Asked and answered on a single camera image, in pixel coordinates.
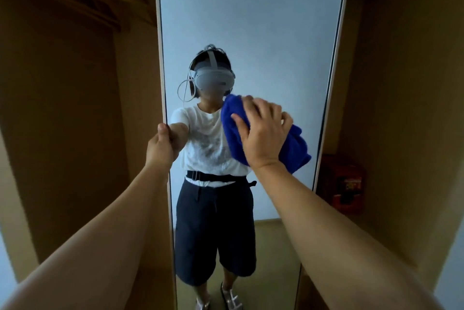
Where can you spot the person's right forearm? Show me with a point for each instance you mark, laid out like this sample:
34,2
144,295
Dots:
344,255

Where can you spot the person's left forearm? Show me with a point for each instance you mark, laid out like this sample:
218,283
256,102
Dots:
90,248

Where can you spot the person's right hand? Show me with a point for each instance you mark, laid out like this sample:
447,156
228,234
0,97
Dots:
262,135

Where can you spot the tall framed mirror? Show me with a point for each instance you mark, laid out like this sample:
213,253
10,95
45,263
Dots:
272,30

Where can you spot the person's left hand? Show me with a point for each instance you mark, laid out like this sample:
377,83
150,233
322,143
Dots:
161,150

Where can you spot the blue microfibre cloth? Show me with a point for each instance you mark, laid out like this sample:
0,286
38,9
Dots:
232,128

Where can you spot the light wooden wardrobe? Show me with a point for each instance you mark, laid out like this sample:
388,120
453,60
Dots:
398,85

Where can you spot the red cardboard box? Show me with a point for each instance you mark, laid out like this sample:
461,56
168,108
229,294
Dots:
344,186

